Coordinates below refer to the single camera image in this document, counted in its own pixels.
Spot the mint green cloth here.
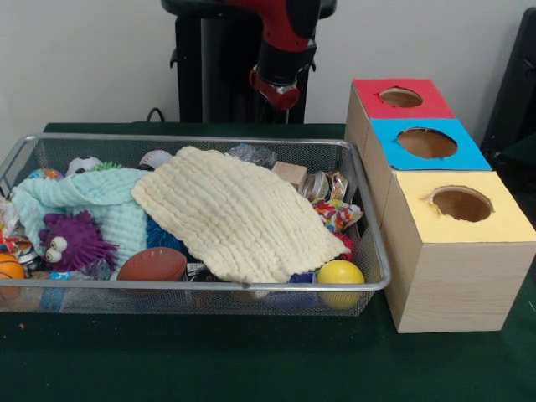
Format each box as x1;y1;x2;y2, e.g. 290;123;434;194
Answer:
10;167;152;269

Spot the colourful crinkly packet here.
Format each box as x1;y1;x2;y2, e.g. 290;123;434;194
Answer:
312;198;363;234

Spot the purple spiky toy with eyes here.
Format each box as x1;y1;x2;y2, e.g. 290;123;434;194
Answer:
39;211;119;272

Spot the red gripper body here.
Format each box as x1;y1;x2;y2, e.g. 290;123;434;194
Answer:
249;69;302;112

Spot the black chair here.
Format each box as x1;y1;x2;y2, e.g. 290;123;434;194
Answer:
482;8;536;168

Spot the small soccer ball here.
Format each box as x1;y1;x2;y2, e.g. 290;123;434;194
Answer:
65;157;102;177

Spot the brown toy football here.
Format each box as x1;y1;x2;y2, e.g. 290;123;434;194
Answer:
116;247;188;282

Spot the clear plastic packet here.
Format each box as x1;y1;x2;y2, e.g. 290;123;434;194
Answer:
228;144;278;169

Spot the small wooden block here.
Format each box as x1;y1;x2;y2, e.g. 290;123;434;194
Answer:
271;161;308;190

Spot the dark green table cloth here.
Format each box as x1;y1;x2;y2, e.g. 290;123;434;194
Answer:
0;121;536;402

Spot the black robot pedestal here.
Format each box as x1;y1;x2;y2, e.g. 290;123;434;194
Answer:
162;0;337;125

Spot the orange toy basketball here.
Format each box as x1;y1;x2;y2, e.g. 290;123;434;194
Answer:
0;251;26;282

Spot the yellow ball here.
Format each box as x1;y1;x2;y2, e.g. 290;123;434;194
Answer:
317;259;366;309

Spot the white ball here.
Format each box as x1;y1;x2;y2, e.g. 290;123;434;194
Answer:
138;150;173;171

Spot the cream yellow cloth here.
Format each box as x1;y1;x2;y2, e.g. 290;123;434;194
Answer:
131;146;351;284

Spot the clear mesh bin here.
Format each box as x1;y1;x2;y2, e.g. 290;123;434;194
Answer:
0;132;392;317

